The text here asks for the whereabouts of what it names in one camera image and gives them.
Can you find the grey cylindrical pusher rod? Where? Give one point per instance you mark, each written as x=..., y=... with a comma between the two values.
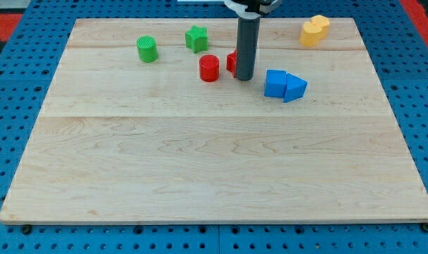
x=247, y=40

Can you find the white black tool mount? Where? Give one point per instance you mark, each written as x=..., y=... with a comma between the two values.
x=252, y=8

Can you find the red cylinder block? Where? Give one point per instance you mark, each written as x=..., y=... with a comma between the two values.
x=209, y=67

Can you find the red star block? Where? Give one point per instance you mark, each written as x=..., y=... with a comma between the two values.
x=231, y=63

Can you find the green star block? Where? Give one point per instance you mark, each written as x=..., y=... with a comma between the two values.
x=196, y=39

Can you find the blue cube block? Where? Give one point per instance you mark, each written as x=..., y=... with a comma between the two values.
x=275, y=83

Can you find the yellow heart block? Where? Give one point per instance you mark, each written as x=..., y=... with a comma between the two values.
x=314, y=31

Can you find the blue triangle block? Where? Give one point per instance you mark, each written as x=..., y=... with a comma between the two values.
x=295, y=88

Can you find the green cylinder block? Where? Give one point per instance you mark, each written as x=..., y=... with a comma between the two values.
x=147, y=49

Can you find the wooden board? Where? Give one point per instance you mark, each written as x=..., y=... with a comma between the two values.
x=121, y=141

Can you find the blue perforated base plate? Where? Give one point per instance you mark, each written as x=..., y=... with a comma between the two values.
x=30, y=57

